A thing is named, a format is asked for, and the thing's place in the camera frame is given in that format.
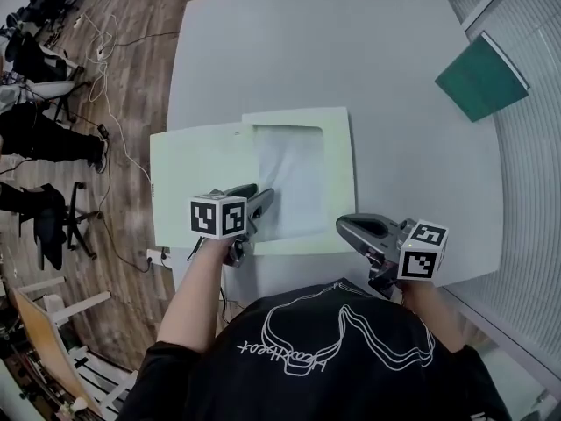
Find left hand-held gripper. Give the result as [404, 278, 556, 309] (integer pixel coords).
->
[189, 183, 276, 269]

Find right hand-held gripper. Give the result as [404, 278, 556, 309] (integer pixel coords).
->
[336, 212, 450, 300]

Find clear plastic sleeve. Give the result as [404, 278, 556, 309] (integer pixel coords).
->
[253, 124, 330, 240]

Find pale green folder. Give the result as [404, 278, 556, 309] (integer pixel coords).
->
[149, 106, 359, 257]

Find person's right forearm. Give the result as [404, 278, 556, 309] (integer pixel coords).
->
[401, 278, 466, 353]

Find person's left forearm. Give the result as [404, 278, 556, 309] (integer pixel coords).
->
[156, 233, 238, 353]

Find white power strip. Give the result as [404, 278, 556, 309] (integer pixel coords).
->
[146, 247, 174, 270]

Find person's black printed T-shirt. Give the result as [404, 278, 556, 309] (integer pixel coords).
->
[116, 278, 514, 421]

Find white window blinds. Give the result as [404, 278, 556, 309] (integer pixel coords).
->
[446, 0, 561, 367]

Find green book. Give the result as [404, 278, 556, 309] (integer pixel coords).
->
[434, 32, 531, 124]

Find white rack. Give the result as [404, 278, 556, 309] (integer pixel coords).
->
[65, 344, 137, 416]

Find black and white office chair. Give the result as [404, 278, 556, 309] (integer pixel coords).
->
[0, 31, 85, 125]

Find wooden board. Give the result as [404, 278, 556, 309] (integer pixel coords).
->
[11, 287, 103, 417]

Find black cable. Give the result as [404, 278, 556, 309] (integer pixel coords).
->
[65, 114, 153, 274]

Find white furniture frame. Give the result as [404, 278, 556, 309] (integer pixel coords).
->
[17, 276, 113, 328]

